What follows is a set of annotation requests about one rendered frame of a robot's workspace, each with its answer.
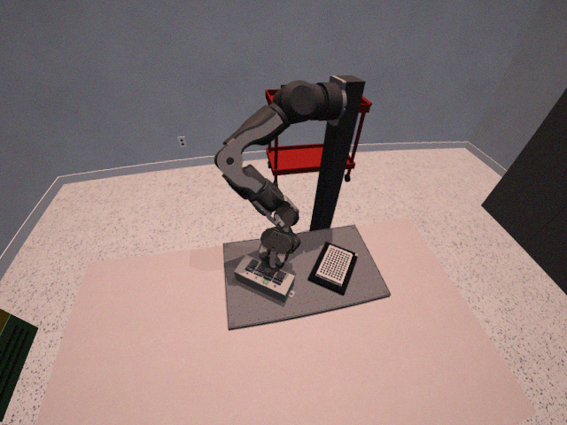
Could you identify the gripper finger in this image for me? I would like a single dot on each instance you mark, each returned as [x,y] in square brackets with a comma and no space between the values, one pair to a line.
[280,259]
[263,251]

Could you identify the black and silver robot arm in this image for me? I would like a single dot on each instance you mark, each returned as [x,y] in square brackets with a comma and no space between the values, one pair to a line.
[296,102]

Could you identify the grey control panel with four buttons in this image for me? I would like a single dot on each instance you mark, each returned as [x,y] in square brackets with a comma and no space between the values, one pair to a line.
[276,285]

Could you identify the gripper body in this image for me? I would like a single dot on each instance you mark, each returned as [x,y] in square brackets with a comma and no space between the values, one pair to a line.
[280,240]

